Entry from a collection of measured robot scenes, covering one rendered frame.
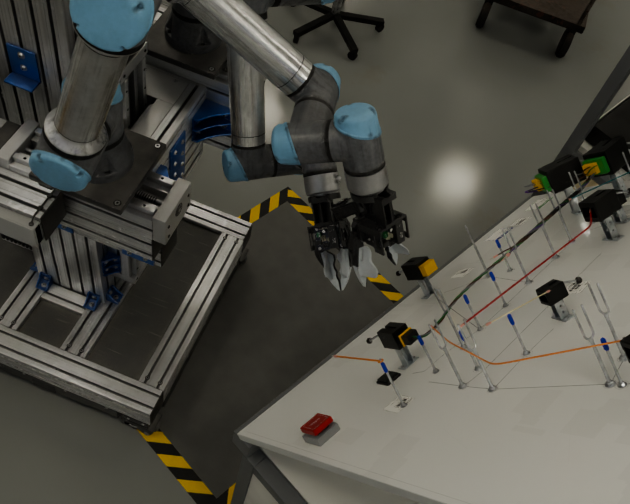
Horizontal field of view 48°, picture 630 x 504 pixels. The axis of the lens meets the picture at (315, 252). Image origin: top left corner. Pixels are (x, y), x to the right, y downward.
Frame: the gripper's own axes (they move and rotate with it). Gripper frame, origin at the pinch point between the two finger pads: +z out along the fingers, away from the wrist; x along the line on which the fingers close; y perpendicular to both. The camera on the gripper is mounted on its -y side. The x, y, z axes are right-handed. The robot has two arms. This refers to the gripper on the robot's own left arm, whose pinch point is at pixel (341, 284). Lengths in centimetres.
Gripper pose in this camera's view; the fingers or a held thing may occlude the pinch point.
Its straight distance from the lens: 158.0
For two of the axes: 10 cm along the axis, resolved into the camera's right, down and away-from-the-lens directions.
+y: -2.5, 0.9, -9.6
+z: 1.6, 9.9, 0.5
